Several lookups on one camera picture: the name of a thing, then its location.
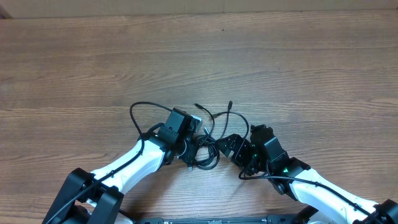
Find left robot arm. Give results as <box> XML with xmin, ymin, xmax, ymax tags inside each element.
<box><xmin>44</xmin><ymin>108</ymin><xmax>201</xmax><ymax>223</ymax></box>

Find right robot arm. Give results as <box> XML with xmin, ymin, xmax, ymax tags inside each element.
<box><xmin>215</xmin><ymin>125</ymin><xmax>397</xmax><ymax>223</ymax></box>

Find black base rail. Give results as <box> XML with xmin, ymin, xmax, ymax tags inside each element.
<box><xmin>134</xmin><ymin>215</ymin><xmax>305</xmax><ymax>224</ymax></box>

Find black usb cable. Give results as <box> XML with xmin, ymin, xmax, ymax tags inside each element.
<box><xmin>186</xmin><ymin>100</ymin><xmax>250</xmax><ymax>171</ymax></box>

